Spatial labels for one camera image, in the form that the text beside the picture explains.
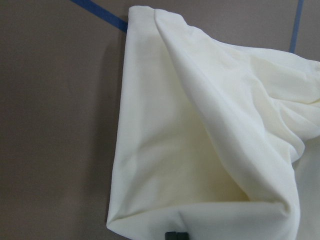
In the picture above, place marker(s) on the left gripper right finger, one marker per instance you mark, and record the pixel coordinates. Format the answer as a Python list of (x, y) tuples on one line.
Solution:
[(182, 236)]

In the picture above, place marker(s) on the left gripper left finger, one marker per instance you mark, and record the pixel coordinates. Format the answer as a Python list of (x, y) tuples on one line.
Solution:
[(171, 235)]

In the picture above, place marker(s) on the cream cat print t-shirt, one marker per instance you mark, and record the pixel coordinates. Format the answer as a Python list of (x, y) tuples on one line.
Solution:
[(215, 140)]

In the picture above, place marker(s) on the blue tape line lengthwise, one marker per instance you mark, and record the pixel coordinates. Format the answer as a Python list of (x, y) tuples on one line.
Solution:
[(103, 14)]

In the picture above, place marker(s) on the blue tape line crosswise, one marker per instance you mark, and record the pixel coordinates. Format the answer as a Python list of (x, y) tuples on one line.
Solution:
[(296, 26)]

